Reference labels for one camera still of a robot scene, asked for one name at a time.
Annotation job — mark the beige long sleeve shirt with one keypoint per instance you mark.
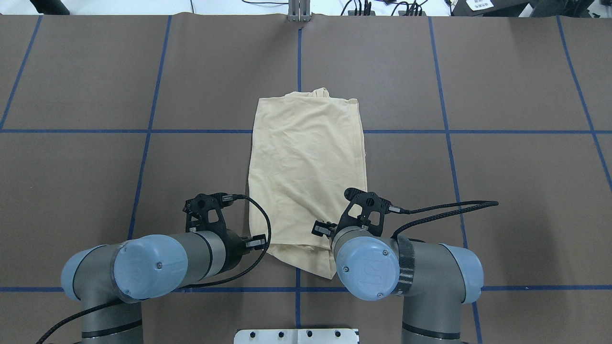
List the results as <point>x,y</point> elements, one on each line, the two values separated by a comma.
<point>307,149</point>

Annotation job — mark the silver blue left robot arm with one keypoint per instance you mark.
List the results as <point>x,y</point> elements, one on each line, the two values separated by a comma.
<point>111,281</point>

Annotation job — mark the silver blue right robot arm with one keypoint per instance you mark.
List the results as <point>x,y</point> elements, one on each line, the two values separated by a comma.
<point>374,260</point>

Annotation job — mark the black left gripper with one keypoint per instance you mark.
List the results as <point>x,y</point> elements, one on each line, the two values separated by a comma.
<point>233,248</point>

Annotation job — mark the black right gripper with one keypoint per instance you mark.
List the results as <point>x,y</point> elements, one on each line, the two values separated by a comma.
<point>323,229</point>

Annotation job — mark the aluminium frame post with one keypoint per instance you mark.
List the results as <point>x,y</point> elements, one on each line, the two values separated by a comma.
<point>299,10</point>

